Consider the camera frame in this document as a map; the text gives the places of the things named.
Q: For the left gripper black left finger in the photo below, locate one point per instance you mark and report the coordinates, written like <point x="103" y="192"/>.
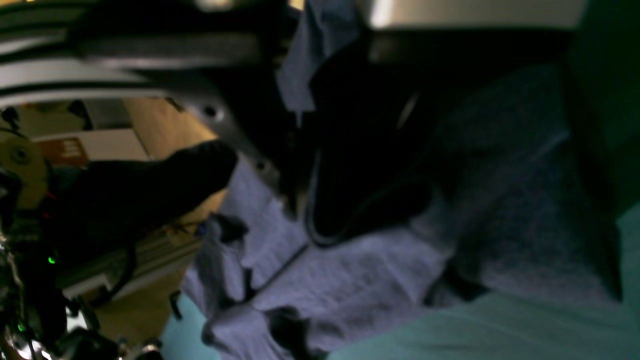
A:
<point x="214" y="56"/>

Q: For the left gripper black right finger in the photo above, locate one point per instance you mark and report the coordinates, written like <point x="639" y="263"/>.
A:
<point x="377" y="103"/>

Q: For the teal table cloth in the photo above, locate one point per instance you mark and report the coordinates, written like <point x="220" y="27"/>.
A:
<point x="500" y="325"/>

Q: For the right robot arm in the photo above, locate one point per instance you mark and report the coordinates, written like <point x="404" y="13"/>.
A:
<point x="55" y="218"/>

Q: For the blue heathered T-shirt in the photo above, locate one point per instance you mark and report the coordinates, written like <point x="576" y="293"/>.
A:
<point x="400" y="240"/>

